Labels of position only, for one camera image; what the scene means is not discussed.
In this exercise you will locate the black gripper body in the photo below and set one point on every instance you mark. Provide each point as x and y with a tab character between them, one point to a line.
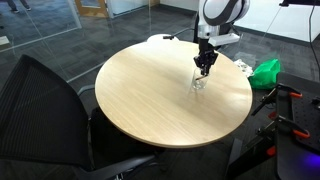
206	56

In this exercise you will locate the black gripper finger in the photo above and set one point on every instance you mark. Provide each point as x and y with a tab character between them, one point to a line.
202	70
207	71

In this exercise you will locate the black perforated robot base table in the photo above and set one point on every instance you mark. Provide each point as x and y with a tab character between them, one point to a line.
292	137

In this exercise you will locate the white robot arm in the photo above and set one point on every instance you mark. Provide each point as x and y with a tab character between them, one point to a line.
212	14

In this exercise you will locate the clear drinking glass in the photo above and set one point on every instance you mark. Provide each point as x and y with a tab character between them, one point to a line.
198	84

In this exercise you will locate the white crumpled plastic bag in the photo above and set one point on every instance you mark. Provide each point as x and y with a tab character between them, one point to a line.
245	68

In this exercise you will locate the round wooden table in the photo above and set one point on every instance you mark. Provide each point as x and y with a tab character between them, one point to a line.
146	92

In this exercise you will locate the green plastic bag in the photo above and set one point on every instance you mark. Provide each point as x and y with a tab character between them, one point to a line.
265	75

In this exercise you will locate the black mesh office chair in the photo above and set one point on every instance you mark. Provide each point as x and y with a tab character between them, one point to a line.
43	120

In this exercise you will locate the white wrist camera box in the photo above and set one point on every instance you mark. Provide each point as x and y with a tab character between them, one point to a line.
224	39

